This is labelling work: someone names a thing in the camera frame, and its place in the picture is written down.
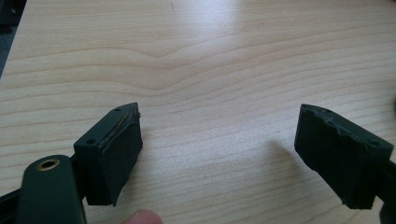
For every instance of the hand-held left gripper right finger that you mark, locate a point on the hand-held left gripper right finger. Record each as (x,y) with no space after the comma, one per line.
(339,155)

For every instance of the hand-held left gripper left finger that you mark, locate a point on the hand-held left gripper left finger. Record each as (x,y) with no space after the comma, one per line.
(106,161)

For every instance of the black metal stand base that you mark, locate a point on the black metal stand base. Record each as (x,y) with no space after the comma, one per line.
(11,11)

